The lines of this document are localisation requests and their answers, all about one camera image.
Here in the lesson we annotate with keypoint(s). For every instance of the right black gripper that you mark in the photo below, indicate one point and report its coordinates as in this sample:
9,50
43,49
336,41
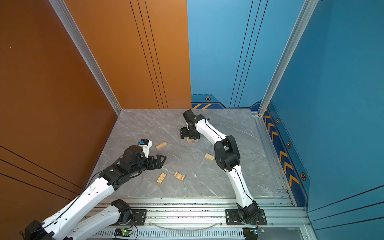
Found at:
184,134

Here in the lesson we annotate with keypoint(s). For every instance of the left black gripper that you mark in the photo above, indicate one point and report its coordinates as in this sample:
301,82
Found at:
159,164

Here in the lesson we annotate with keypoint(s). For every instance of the wood arch block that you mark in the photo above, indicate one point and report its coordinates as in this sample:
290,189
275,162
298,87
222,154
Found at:
179,176

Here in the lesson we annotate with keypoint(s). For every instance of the ribbed wood block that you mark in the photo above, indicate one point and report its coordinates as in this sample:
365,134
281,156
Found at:
209,157

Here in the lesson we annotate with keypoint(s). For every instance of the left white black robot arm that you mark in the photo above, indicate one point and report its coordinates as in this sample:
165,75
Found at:
69,223

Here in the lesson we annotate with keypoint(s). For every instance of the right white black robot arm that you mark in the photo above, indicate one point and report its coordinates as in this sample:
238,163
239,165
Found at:
227,157

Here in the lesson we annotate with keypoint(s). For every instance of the left green circuit board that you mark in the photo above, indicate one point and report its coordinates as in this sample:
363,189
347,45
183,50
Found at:
123,233

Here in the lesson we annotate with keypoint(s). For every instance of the green circuit board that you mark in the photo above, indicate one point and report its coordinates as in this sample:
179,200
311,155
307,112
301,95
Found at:
123,233
252,233

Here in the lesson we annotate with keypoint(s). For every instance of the right green circuit board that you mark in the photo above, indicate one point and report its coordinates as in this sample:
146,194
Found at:
252,233

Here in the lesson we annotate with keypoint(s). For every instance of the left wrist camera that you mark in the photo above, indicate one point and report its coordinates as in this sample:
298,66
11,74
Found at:
145,144

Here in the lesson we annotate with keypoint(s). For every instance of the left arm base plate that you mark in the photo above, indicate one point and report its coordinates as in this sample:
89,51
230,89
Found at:
135,217

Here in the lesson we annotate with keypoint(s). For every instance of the aluminium rail frame front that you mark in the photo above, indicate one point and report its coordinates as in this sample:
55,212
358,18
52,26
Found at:
204,218

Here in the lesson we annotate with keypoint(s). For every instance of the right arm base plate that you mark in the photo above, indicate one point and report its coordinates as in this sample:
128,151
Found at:
233,218

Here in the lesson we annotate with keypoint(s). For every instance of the right aluminium corner post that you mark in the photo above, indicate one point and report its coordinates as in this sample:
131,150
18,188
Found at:
294,38

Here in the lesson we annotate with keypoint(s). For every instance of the aluminium corner post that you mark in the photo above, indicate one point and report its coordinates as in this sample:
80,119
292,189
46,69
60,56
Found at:
294,38
75,34

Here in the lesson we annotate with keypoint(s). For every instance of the left aluminium corner post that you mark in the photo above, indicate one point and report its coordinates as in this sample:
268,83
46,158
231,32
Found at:
75,34

